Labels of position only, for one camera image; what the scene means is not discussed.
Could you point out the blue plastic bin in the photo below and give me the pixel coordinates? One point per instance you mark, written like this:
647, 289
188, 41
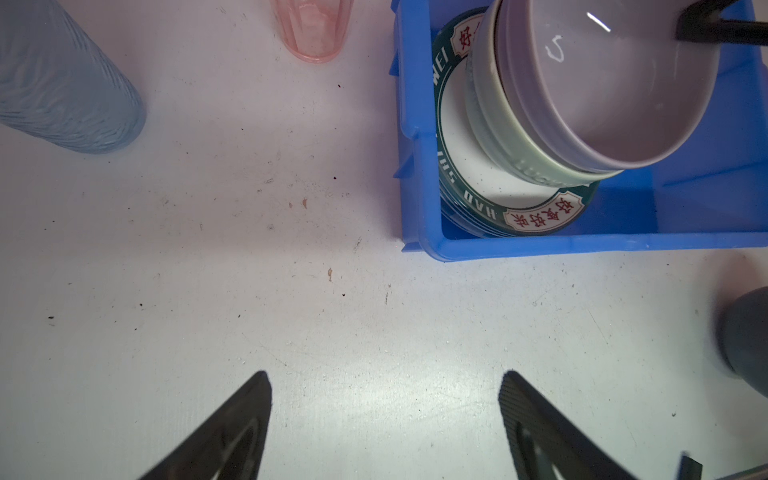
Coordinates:
712, 193

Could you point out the green ceramic bowl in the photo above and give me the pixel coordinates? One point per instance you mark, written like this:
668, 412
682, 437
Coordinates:
499, 126

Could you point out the white plate green lettered rim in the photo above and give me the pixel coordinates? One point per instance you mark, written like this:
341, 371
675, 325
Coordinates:
476, 194

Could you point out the dark blue ceramic bowl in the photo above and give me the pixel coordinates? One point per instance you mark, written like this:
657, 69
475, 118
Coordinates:
742, 338

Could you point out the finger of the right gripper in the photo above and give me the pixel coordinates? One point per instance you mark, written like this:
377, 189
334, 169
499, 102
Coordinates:
701, 22

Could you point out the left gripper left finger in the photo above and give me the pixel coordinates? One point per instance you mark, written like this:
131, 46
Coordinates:
230, 443

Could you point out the pink translucent cup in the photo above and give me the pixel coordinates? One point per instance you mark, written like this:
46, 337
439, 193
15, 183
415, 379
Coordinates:
313, 30

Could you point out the clear grey plastic cup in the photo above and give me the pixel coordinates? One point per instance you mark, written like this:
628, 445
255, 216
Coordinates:
58, 85

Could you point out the grey purple bowl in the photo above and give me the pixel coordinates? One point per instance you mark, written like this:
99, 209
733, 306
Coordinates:
604, 84

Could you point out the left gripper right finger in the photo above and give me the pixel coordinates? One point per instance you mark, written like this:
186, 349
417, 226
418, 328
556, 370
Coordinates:
543, 442

